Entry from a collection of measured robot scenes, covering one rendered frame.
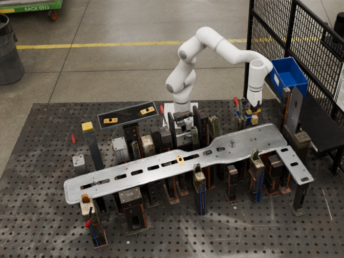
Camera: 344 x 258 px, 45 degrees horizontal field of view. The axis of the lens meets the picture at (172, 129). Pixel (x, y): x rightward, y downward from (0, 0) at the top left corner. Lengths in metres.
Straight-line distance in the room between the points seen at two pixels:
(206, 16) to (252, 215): 3.69
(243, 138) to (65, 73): 2.96
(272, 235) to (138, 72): 2.89
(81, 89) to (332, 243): 3.21
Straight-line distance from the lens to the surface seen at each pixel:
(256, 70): 2.21
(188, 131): 2.64
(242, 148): 2.58
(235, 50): 2.28
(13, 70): 5.14
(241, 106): 2.61
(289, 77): 3.08
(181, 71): 2.66
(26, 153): 3.25
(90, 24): 5.97
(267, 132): 2.69
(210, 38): 2.32
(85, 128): 2.59
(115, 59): 5.17
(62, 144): 3.21
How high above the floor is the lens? 2.90
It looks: 45 degrees down
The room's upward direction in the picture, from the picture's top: 6 degrees counter-clockwise
